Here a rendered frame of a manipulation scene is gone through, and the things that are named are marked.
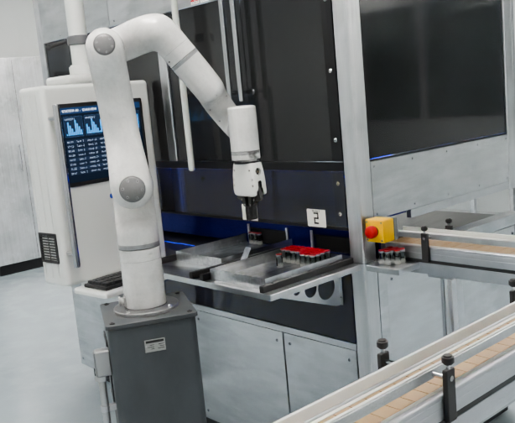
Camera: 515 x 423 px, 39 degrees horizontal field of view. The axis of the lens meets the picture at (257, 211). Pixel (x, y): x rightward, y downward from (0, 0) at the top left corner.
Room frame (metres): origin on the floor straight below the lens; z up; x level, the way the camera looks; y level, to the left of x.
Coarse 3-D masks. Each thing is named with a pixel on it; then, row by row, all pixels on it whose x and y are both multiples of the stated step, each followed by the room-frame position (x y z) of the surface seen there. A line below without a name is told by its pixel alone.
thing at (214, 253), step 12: (228, 240) 2.75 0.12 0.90; (240, 240) 2.79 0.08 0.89; (288, 240) 2.61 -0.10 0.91; (180, 252) 2.57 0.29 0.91; (192, 252) 2.63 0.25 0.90; (204, 252) 2.67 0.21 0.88; (216, 252) 2.66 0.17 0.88; (228, 252) 2.64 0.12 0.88; (240, 252) 2.62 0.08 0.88; (252, 252) 2.49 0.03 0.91; (204, 264) 2.47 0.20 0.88
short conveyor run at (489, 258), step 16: (448, 224) 2.29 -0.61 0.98; (400, 240) 2.35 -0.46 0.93; (416, 240) 2.33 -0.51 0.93; (432, 240) 2.30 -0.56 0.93; (448, 240) 2.18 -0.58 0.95; (464, 240) 2.14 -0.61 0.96; (480, 240) 2.10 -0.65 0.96; (496, 240) 2.06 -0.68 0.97; (512, 240) 2.03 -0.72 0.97; (416, 256) 2.24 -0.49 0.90; (432, 256) 2.20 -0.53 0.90; (448, 256) 2.15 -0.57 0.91; (464, 256) 2.11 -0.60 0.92; (480, 256) 2.07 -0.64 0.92; (496, 256) 2.03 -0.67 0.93; (512, 256) 1.99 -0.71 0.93; (416, 272) 2.24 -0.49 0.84; (432, 272) 2.20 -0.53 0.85; (448, 272) 2.16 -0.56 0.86; (464, 272) 2.11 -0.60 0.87; (480, 272) 2.07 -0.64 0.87; (496, 272) 2.03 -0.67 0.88; (512, 272) 2.00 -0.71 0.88
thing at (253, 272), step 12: (276, 252) 2.45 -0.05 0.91; (228, 264) 2.31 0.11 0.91; (240, 264) 2.34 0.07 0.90; (252, 264) 2.37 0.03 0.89; (264, 264) 2.39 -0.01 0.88; (276, 264) 2.37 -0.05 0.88; (288, 264) 2.35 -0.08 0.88; (312, 264) 2.20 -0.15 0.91; (324, 264) 2.23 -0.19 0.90; (216, 276) 2.24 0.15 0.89; (228, 276) 2.19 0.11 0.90; (240, 276) 2.15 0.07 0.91; (252, 276) 2.11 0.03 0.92; (264, 276) 2.22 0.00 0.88; (276, 276) 2.09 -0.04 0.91; (288, 276) 2.13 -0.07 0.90
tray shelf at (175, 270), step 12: (168, 264) 2.53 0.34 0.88; (180, 264) 2.51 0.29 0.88; (192, 264) 2.50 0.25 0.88; (360, 264) 2.28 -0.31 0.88; (168, 276) 2.39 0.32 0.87; (180, 276) 2.34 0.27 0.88; (324, 276) 2.17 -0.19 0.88; (336, 276) 2.20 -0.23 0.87; (216, 288) 2.20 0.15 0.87; (228, 288) 2.15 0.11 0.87; (240, 288) 2.12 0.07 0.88; (252, 288) 2.11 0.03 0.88; (288, 288) 2.07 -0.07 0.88; (300, 288) 2.09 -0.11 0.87
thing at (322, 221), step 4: (308, 212) 2.44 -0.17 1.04; (312, 212) 2.42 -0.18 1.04; (320, 212) 2.39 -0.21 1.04; (324, 212) 2.38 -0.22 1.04; (308, 216) 2.44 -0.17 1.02; (312, 216) 2.42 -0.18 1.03; (316, 216) 2.41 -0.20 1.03; (320, 216) 2.39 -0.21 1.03; (324, 216) 2.38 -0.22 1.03; (308, 220) 2.44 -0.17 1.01; (312, 220) 2.42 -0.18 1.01; (316, 220) 2.41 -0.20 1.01; (320, 220) 2.39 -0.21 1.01; (324, 220) 2.38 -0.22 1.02; (308, 224) 2.44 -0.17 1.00; (312, 224) 2.42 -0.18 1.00; (316, 224) 2.41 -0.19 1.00; (320, 224) 2.39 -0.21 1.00; (324, 224) 2.38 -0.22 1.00
